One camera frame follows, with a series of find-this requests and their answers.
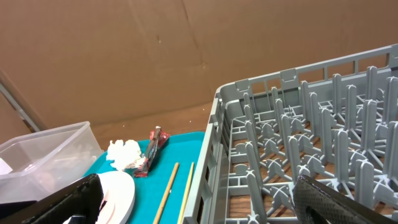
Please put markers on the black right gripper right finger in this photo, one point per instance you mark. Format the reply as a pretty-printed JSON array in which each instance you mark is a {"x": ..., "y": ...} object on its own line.
[{"x": 315, "y": 202}]

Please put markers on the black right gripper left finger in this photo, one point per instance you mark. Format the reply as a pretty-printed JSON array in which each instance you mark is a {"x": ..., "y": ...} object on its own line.
[{"x": 78, "y": 202}]

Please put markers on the white napkin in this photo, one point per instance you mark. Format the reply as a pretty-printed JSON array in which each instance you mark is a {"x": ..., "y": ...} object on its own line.
[{"x": 125, "y": 155}]

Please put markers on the wooden chopstick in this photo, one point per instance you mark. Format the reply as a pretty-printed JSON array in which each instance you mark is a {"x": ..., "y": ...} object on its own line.
[
  {"x": 166, "y": 194},
  {"x": 186, "y": 193}
]

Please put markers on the red snack wrapper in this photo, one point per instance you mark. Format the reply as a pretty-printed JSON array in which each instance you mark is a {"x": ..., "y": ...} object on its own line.
[{"x": 158, "y": 139}]

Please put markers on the grey dishwasher rack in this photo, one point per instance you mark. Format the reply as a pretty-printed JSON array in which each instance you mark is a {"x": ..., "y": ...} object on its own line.
[{"x": 334, "y": 120}]

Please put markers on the large pink plate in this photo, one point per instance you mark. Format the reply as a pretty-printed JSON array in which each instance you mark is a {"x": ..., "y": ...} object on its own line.
[{"x": 119, "y": 196}]

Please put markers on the clear plastic bin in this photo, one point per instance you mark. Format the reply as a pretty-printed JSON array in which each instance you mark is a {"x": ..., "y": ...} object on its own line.
[{"x": 34, "y": 166}]

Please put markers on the teal plastic tray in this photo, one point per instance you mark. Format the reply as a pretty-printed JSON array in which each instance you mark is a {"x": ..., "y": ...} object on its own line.
[{"x": 181, "y": 148}]

